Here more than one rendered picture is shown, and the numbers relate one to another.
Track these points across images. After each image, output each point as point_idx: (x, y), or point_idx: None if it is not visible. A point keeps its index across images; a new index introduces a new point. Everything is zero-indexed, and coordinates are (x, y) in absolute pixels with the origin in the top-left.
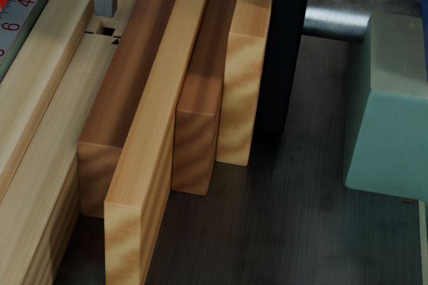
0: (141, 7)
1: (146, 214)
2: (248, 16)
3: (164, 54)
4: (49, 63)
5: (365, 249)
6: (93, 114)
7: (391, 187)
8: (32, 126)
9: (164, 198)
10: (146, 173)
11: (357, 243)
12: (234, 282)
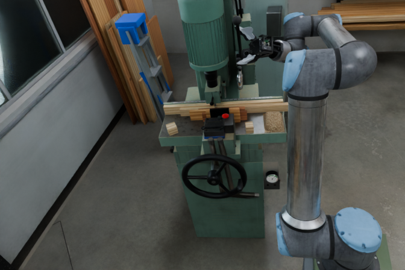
0: (218, 108)
1: (191, 113)
2: (208, 110)
3: (207, 109)
4: (206, 104)
5: (198, 132)
6: (201, 108)
7: None
8: (199, 106)
9: (200, 118)
10: (192, 111)
11: (199, 131)
12: (193, 125)
